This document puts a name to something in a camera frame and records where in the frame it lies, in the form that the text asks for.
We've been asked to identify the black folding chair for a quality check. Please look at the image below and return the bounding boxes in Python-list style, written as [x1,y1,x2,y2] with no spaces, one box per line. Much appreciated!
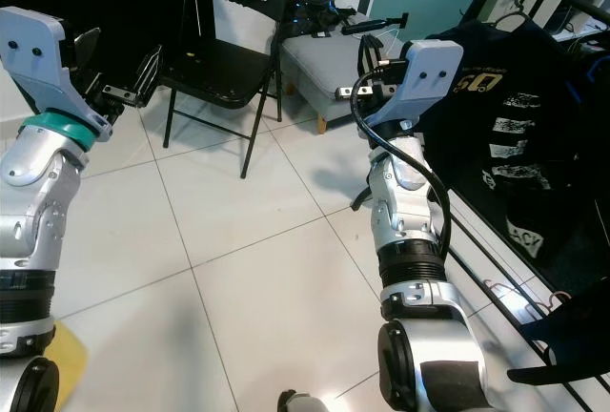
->
[160,0,289,179]

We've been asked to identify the black garment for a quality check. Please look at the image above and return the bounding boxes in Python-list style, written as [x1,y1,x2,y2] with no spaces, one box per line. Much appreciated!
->
[353,16,610,294]

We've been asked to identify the black handheld gimbal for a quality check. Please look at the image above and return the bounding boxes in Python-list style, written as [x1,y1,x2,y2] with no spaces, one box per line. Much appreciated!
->
[286,0,409,41]

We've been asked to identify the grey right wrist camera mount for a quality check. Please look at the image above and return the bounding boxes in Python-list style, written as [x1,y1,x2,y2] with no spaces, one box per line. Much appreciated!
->
[372,40,465,134]

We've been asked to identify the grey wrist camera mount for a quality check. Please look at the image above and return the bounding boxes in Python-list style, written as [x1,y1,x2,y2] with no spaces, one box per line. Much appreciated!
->
[372,40,465,134]
[0,7,115,141]

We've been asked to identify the black printed t-shirt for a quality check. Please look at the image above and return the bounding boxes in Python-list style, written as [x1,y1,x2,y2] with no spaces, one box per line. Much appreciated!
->
[505,278,610,389]

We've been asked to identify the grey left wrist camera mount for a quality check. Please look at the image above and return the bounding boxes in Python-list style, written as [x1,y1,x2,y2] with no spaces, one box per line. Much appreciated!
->
[0,7,115,141]

